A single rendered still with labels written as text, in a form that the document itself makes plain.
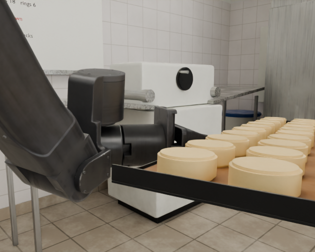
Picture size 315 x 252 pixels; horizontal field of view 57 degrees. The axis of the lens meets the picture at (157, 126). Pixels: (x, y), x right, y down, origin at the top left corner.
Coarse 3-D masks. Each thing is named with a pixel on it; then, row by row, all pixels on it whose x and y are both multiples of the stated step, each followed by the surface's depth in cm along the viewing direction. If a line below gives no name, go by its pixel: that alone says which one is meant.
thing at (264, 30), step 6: (264, 30) 364; (264, 36) 365; (264, 42) 366; (264, 48) 366; (264, 54) 367; (264, 60) 368; (258, 66) 375; (264, 66) 369; (258, 72) 376; (264, 72) 370; (258, 78) 377; (264, 78) 371; (258, 84) 378; (258, 96) 379
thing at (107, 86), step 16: (80, 80) 32; (96, 80) 32; (112, 80) 33; (80, 96) 32; (96, 96) 32; (112, 96) 34; (80, 112) 33; (96, 112) 33; (112, 112) 35; (96, 128) 32; (96, 144) 33; (96, 160) 31; (80, 176) 29; (96, 176) 32
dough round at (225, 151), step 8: (192, 144) 28; (200, 144) 28; (208, 144) 28; (216, 144) 28; (224, 144) 29; (232, 144) 29; (216, 152) 27; (224, 152) 27; (232, 152) 28; (224, 160) 27
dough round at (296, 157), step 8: (248, 152) 26; (256, 152) 25; (264, 152) 25; (272, 152) 25; (280, 152) 25; (288, 152) 25; (296, 152) 26; (288, 160) 24; (296, 160) 24; (304, 160) 25; (304, 168) 25
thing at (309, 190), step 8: (312, 152) 37; (312, 160) 32; (152, 168) 26; (224, 168) 27; (312, 168) 28; (216, 176) 24; (224, 176) 25; (304, 176) 25; (312, 176) 25; (304, 184) 23; (312, 184) 23; (304, 192) 21; (312, 192) 21
